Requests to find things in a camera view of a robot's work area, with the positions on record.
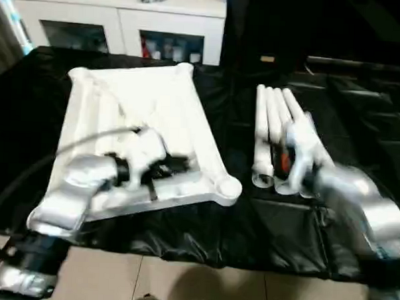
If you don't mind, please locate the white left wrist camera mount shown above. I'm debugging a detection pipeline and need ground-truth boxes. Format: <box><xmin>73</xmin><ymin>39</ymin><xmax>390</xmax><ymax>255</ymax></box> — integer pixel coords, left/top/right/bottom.
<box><xmin>115</xmin><ymin>128</ymin><xmax>170</xmax><ymax>189</ymax></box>

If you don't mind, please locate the red bottle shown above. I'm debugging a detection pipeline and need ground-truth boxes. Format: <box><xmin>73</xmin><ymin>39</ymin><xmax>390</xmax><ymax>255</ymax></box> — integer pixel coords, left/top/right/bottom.
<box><xmin>140</xmin><ymin>36</ymin><xmax>153</xmax><ymax>60</ymax></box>

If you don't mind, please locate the black plastic mat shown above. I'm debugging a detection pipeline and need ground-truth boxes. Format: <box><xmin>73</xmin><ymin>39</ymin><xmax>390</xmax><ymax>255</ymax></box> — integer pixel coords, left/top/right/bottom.
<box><xmin>0</xmin><ymin>43</ymin><xmax>400</xmax><ymax>287</ymax></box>

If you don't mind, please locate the white plastic table leg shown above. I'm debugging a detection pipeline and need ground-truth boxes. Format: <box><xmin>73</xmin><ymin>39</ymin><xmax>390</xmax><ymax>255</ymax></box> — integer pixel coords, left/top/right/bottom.
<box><xmin>260</xmin><ymin>86</ymin><xmax>302</xmax><ymax>195</ymax></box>
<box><xmin>268</xmin><ymin>87</ymin><xmax>320</xmax><ymax>199</ymax></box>
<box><xmin>277</xmin><ymin>87</ymin><xmax>338</xmax><ymax>171</ymax></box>
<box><xmin>251</xmin><ymin>85</ymin><xmax>278</xmax><ymax>188</ymax></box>

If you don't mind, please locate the black backdrop cloth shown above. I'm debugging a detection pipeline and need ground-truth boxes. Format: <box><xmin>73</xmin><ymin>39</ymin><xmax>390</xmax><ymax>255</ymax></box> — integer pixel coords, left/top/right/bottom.
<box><xmin>224</xmin><ymin>0</ymin><xmax>400</xmax><ymax>80</ymax></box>

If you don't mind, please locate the light blue translucent pole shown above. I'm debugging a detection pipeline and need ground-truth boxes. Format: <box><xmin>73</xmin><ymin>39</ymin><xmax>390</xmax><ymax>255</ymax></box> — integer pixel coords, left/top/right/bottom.
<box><xmin>0</xmin><ymin>0</ymin><xmax>31</xmax><ymax>54</ymax></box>

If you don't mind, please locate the white cabinet with glass doors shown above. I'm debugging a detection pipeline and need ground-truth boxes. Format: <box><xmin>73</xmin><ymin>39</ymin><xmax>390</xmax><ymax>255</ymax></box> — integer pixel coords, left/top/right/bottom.
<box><xmin>10</xmin><ymin>0</ymin><xmax>228</xmax><ymax>67</ymax></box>

